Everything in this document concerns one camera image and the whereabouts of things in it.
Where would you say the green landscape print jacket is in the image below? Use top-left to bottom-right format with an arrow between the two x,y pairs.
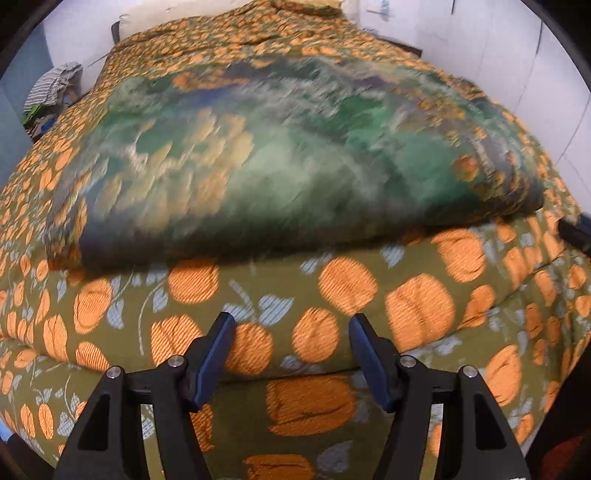
46,55 -> 546,274

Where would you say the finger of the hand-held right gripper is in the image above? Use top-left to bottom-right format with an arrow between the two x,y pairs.
558,212 -> 591,256

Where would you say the pile of striped clothes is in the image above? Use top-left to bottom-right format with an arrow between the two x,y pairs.
23,61 -> 85,116

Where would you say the dark wooden nightstand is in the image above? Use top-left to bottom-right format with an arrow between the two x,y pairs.
369,34 -> 424,58

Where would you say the grey curtain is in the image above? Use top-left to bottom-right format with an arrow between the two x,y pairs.
0,28 -> 49,144

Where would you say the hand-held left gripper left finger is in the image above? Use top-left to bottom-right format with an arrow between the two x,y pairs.
53,312 -> 237,480

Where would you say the orange leaf pattern quilt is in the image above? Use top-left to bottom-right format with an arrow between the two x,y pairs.
0,0 -> 591,480

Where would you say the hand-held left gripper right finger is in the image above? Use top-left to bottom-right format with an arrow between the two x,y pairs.
348,313 -> 532,480

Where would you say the yellow pillow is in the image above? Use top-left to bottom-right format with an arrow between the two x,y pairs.
271,0 -> 343,16

